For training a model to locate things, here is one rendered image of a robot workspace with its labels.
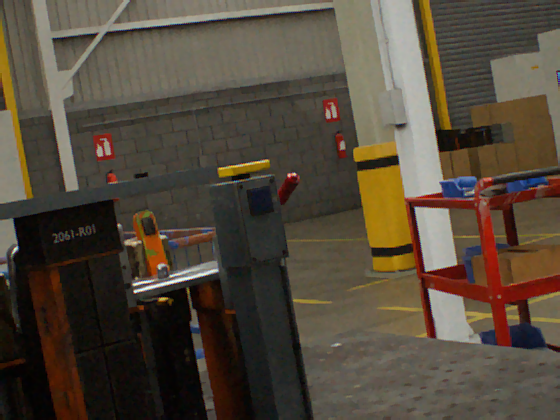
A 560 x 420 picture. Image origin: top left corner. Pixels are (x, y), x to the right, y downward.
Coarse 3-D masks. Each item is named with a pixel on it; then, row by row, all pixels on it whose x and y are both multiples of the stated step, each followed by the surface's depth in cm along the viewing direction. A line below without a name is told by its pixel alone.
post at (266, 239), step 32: (224, 192) 135; (224, 224) 136; (256, 224) 134; (224, 256) 138; (256, 256) 134; (288, 256) 137; (256, 288) 134; (288, 288) 137; (256, 320) 135; (288, 320) 137; (256, 352) 136; (288, 352) 137; (256, 384) 138; (288, 384) 136; (256, 416) 139; (288, 416) 136
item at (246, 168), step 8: (264, 160) 136; (224, 168) 135; (232, 168) 133; (240, 168) 134; (248, 168) 135; (256, 168) 135; (264, 168) 136; (224, 176) 135; (232, 176) 137; (240, 176) 136; (248, 176) 137
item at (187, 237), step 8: (128, 232) 446; (160, 232) 412; (168, 232) 405; (176, 232) 398; (184, 232) 392; (192, 232) 385; (200, 232) 379; (208, 232) 350; (176, 240) 344; (184, 240) 345; (192, 240) 347; (200, 240) 348; (208, 240) 350; (176, 248) 344; (0, 264) 430; (8, 280) 339; (192, 328) 402; (200, 352) 347
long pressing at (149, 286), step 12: (204, 264) 179; (216, 264) 175; (156, 276) 173; (180, 276) 166; (192, 276) 160; (204, 276) 161; (216, 276) 163; (144, 288) 155; (156, 288) 156; (168, 288) 157; (180, 288) 159
